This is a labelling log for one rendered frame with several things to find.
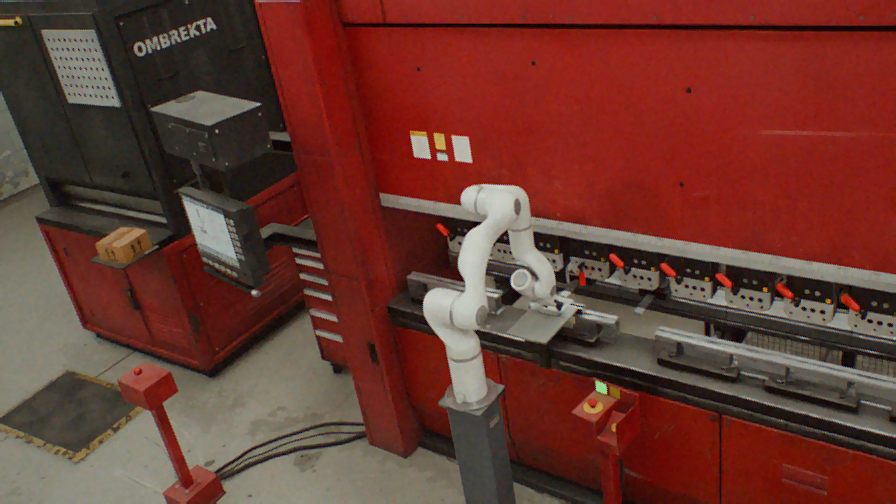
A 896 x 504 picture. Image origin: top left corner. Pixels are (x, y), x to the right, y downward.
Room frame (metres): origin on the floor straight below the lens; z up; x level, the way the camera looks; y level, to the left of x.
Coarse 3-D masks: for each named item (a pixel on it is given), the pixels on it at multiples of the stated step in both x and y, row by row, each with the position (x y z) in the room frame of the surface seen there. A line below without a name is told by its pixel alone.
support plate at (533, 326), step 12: (528, 312) 2.85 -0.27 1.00; (564, 312) 2.80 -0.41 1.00; (516, 324) 2.78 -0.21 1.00; (528, 324) 2.76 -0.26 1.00; (540, 324) 2.75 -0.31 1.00; (552, 324) 2.73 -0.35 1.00; (516, 336) 2.70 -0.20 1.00; (528, 336) 2.68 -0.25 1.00; (540, 336) 2.66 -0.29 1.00; (552, 336) 2.66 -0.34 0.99
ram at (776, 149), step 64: (384, 64) 3.29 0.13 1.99; (448, 64) 3.08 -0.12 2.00; (512, 64) 2.90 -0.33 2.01; (576, 64) 2.73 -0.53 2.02; (640, 64) 2.59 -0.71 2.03; (704, 64) 2.45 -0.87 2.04; (768, 64) 2.33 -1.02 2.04; (832, 64) 2.22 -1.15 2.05; (384, 128) 3.33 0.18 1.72; (448, 128) 3.11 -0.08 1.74; (512, 128) 2.92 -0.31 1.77; (576, 128) 2.75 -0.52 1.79; (640, 128) 2.59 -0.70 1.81; (704, 128) 2.45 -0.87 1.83; (768, 128) 2.33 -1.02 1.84; (832, 128) 2.21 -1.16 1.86; (384, 192) 3.38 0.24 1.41; (448, 192) 3.15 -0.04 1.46; (576, 192) 2.76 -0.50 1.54; (640, 192) 2.60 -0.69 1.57; (704, 192) 2.45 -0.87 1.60; (768, 192) 2.32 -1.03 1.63; (832, 192) 2.20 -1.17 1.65; (704, 256) 2.46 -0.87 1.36; (832, 256) 2.19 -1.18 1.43
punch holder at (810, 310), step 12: (792, 276) 2.27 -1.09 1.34; (792, 288) 2.26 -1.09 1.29; (804, 288) 2.24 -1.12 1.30; (816, 288) 2.22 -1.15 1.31; (828, 288) 2.20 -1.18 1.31; (804, 300) 2.24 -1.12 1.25; (816, 300) 2.21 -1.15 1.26; (792, 312) 2.26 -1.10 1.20; (804, 312) 2.23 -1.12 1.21; (816, 312) 2.21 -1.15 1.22; (828, 312) 2.19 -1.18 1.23
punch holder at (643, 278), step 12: (624, 252) 2.65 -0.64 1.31; (636, 252) 2.62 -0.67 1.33; (648, 252) 2.59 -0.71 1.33; (624, 264) 2.65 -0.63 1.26; (636, 264) 2.62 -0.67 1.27; (648, 264) 2.59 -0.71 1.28; (660, 264) 2.59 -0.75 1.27; (624, 276) 2.65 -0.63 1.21; (636, 276) 2.63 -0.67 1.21; (648, 276) 2.58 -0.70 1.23; (660, 276) 2.60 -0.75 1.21; (648, 288) 2.59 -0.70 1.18
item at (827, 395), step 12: (768, 384) 2.27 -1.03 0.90; (792, 384) 2.25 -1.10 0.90; (804, 384) 2.23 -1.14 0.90; (792, 396) 2.21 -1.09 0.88; (804, 396) 2.19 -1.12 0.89; (816, 396) 2.16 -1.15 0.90; (828, 396) 2.15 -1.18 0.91; (852, 396) 2.13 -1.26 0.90; (840, 408) 2.11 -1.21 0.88; (852, 408) 2.09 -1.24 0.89
